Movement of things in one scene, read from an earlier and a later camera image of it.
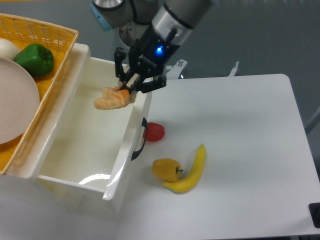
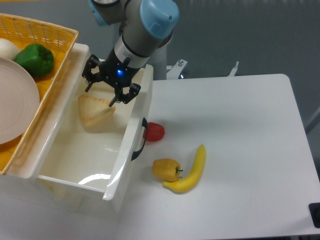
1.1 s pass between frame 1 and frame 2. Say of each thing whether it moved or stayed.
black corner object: stayed
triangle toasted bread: moved
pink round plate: stayed
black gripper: moved
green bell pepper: stayed
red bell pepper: stayed
